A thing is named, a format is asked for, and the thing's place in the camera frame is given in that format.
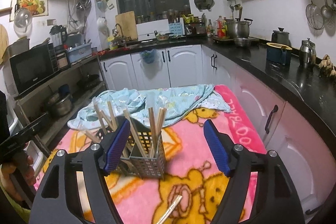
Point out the ginger root pile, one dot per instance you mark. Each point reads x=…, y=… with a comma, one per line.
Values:
x=327, y=68

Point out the glass pot lid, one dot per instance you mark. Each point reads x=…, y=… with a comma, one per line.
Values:
x=23, y=22

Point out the blender jug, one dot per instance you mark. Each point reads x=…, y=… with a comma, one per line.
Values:
x=58, y=34

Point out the steel pot on shelf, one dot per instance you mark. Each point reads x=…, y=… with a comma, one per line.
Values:
x=61, y=107

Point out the hanging wire skimmer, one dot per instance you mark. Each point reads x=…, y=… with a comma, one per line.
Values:
x=314, y=17

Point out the wooden cutting board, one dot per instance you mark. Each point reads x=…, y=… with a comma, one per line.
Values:
x=127, y=22

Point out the large steel stock pot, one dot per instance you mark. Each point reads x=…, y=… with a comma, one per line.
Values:
x=238, y=28

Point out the person's left hand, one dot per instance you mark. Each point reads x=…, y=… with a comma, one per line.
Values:
x=14, y=172

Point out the round bamboo board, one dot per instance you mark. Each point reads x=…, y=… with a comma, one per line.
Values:
x=4, y=41

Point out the hanging steel ladle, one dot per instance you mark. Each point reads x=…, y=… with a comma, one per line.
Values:
x=326, y=11

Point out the wooden chopstick pair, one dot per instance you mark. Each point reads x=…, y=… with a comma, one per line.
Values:
x=135, y=134
x=93, y=138
x=100, y=118
x=111, y=120
x=170, y=209
x=156, y=125

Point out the light blue utensil holder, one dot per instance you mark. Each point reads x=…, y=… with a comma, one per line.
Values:
x=177, y=28

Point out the teal container yellow rim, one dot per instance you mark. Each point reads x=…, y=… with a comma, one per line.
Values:
x=278, y=53

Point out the dark small pot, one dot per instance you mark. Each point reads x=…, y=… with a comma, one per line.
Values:
x=280, y=37

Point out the fruit picture frame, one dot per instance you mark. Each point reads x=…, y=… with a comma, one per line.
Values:
x=36, y=7

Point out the pink cartoon blanket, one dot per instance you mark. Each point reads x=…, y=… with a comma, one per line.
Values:
x=190, y=170

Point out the black microwave oven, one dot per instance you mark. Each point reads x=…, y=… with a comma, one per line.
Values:
x=29, y=69

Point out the hanging steel pot lid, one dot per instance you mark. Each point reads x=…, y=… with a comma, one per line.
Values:
x=204, y=4

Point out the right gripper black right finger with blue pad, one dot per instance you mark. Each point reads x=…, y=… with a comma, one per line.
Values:
x=276, y=199

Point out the dark green utensil basket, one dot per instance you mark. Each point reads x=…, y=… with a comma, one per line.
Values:
x=132, y=151

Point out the light blue cloth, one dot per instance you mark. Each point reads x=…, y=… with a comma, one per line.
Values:
x=178, y=101

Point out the blue plastic dish bin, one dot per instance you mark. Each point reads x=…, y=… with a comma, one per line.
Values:
x=80, y=52

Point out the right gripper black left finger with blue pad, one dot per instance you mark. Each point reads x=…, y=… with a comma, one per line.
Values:
x=57, y=199

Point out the steel kettle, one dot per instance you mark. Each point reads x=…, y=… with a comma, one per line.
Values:
x=307, y=54

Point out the white bread box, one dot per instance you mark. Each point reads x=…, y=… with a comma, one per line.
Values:
x=146, y=31

